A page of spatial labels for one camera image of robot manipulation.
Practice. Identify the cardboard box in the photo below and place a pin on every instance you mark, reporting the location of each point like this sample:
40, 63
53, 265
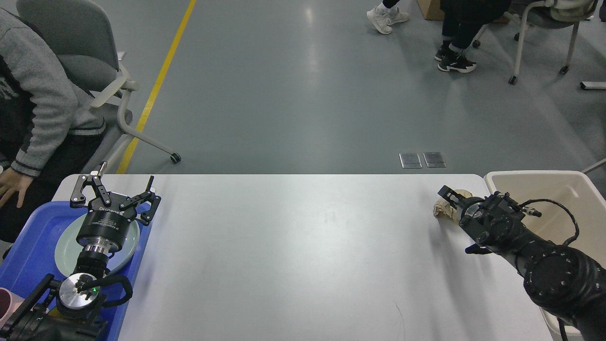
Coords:
431, 10

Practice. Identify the right floor outlet plate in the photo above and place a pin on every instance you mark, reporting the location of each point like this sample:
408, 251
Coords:
435, 160

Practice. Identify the green plate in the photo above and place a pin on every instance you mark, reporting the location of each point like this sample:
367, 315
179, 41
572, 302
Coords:
67, 248

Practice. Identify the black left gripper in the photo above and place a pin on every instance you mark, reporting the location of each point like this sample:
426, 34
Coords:
106, 225

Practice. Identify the person at left edge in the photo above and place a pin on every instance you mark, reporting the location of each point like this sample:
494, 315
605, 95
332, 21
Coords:
46, 128

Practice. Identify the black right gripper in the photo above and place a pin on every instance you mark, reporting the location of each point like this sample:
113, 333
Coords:
474, 204

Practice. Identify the floor outlet plate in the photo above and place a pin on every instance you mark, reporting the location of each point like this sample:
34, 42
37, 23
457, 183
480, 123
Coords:
435, 160
410, 161

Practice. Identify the beige plastic bin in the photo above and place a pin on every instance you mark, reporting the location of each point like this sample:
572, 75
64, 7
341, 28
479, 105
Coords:
574, 190

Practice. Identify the person in black pants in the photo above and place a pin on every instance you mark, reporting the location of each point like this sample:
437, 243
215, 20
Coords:
385, 15

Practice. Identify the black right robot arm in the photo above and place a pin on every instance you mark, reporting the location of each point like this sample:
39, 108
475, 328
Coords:
560, 279

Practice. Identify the person in black sneakers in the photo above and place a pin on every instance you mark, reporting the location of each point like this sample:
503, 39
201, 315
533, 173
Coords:
462, 22

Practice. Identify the pink mug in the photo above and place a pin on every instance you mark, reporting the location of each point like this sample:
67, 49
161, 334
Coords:
9, 303

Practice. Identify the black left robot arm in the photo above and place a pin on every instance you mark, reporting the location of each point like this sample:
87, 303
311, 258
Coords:
88, 305

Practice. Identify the grey office chair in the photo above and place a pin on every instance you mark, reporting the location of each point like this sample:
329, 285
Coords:
80, 35

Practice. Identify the seated person's hand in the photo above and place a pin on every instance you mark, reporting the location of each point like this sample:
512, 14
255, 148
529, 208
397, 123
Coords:
13, 184

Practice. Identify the left floor outlet plate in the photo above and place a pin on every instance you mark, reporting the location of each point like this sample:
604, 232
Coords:
410, 161

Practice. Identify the white office chair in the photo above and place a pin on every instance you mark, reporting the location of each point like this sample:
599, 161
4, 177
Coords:
548, 14

